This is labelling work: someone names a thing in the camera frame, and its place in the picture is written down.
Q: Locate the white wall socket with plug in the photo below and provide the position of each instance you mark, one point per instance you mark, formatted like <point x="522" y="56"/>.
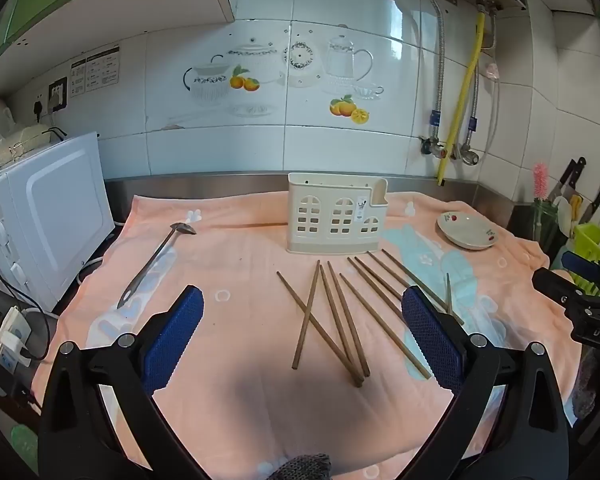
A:
<point x="40" y="108"/>

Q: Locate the metal water valve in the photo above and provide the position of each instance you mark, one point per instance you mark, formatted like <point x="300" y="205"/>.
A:
<point x="430" y="147"/>
<point x="467" y="154"/>

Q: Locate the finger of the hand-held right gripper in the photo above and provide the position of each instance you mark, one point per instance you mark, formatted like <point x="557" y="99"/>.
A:
<point x="582" y="266"/>
<point x="552" y="282"/>

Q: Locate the pile of wooden chopsticks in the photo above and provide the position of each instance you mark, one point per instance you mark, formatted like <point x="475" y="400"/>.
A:
<point x="307" y="310"/>

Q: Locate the green plastic dish rack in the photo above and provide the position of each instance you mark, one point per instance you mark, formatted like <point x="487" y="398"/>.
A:
<point x="587" y="237"/>

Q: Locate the grey knit sweater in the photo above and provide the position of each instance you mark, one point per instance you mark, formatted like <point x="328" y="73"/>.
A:
<point x="302" y="467"/>

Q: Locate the large wall notice sticker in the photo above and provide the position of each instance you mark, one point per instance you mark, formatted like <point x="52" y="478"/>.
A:
<point x="102" y="67"/>

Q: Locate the cream plastic utensil holder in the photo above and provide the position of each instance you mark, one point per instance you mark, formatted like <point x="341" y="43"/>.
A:
<point x="330" y="220"/>

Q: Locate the white microwave oven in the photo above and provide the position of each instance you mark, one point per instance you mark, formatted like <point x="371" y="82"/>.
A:
<point x="55" y="210"/>

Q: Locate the white power strip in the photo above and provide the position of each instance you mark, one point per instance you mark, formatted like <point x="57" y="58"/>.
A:
<point x="2" y="355"/>

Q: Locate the pink bottle brush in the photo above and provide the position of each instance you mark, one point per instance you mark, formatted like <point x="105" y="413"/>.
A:
<point x="541" y="182"/>

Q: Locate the small wall notice sticker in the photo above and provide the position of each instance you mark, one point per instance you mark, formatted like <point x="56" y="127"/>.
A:
<point x="78" y="76"/>

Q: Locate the clear plastic bags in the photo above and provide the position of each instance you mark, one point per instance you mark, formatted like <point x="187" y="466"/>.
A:
<point x="0" y="130"/>

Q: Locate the green glass jar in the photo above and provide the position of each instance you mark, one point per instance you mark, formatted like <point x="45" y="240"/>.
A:
<point x="545" y="230"/>

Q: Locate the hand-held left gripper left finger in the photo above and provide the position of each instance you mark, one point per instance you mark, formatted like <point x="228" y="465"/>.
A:
<point x="180" y="330"/>

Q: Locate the small flower print plate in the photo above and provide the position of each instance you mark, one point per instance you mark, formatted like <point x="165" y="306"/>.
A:
<point x="465" y="232"/>

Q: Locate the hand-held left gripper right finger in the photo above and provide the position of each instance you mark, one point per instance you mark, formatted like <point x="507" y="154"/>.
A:
<point x="430" y="340"/>

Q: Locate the metal spoon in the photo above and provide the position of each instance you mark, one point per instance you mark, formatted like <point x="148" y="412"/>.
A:
<point x="185" y="228"/>

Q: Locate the pink printed towel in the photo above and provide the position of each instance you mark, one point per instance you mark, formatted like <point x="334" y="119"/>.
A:
<point x="230" y="335"/>

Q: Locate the black wall socket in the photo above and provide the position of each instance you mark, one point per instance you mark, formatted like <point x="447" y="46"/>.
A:
<point x="57" y="92"/>

